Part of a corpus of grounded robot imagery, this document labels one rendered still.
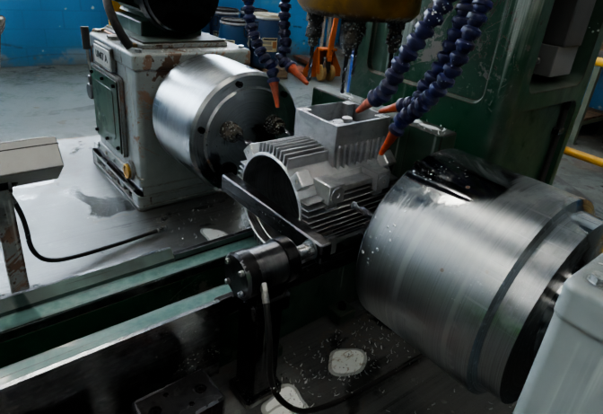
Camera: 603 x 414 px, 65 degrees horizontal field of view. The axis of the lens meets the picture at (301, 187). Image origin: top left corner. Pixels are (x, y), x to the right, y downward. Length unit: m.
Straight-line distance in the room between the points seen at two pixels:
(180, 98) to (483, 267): 0.64
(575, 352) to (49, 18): 6.08
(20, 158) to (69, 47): 5.55
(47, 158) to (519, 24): 0.73
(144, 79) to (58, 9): 5.22
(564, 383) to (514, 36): 0.51
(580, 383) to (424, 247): 0.18
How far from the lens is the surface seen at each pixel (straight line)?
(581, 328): 0.43
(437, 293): 0.52
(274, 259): 0.58
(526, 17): 0.81
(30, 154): 0.81
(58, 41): 6.30
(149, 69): 1.06
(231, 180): 0.78
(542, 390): 0.48
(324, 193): 0.69
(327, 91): 0.91
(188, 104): 0.91
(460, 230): 0.52
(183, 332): 0.67
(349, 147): 0.74
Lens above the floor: 1.36
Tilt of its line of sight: 26 degrees down
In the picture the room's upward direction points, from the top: 6 degrees clockwise
